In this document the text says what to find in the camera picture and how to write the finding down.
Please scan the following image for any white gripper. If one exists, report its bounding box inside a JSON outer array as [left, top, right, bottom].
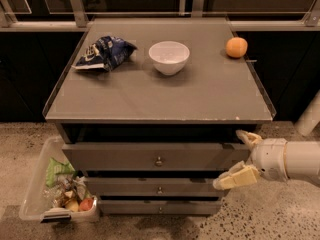
[[213, 130, 288, 190]]

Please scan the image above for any grey top drawer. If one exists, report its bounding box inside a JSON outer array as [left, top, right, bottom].
[[62, 143, 249, 171]]

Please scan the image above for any grey drawer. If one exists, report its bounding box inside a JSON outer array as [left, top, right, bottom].
[[62, 143, 249, 171], [98, 200, 222, 215], [86, 178, 228, 197]]

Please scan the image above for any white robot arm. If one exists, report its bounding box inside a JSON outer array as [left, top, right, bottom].
[[213, 130, 320, 190]]

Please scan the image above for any grey drawer cabinet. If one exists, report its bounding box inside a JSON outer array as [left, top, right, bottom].
[[44, 18, 275, 202]]

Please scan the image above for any grey middle drawer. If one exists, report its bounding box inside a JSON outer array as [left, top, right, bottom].
[[86, 178, 228, 197]]

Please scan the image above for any grey bottom drawer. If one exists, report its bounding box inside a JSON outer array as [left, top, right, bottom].
[[98, 200, 222, 215]]

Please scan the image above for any orange fruit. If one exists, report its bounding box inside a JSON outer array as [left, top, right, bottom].
[[226, 37, 248, 58]]

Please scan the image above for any white bowl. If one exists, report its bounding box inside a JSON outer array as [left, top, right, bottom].
[[148, 41, 190, 76]]

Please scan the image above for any red apple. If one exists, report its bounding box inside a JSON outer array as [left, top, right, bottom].
[[79, 198, 94, 211]]

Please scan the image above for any blue chip bag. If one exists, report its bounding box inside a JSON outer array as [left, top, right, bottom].
[[73, 36, 137, 71]]

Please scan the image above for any green snack bag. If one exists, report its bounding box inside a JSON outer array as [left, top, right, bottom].
[[45, 158, 75, 188]]

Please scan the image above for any clear plastic bin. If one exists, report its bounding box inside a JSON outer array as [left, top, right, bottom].
[[19, 136, 99, 223]]

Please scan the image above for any metal railing frame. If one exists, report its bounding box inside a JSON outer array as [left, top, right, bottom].
[[0, 0, 320, 32]]

